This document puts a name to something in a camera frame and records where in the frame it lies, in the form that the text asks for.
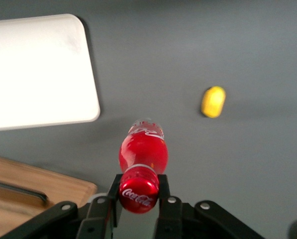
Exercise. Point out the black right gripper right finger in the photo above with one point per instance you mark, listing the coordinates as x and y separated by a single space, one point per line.
170 216

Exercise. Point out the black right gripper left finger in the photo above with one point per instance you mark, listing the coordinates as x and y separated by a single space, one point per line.
98 214

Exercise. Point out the yellow lemon-shaped object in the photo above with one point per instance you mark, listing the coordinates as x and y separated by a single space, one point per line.
213 102

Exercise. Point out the red coke bottle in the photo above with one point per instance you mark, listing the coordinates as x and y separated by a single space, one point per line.
142 154

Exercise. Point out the white cutting board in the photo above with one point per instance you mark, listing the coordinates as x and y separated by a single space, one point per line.
38 74

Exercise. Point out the wooden board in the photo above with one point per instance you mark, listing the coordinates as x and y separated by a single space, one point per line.
63 189

